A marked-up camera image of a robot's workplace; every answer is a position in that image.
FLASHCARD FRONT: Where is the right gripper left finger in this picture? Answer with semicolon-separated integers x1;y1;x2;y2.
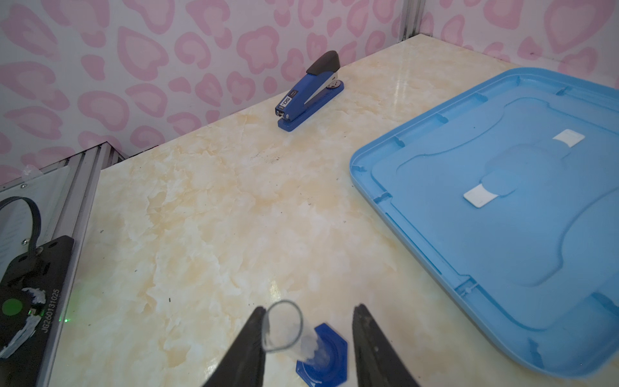
203;306;266;387

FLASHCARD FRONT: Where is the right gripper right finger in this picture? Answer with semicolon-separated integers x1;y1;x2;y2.
352;304;419;387

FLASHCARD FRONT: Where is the blue base measuring cylinder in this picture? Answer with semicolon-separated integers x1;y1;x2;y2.
261;300;348;386

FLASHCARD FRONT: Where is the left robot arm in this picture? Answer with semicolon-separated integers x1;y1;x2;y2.
1;196;75;386

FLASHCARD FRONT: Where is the blue plastic bin lid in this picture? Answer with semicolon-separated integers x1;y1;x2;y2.
349;68;618;378

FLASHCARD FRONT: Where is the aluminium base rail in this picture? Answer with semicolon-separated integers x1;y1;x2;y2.
1;142;124;386

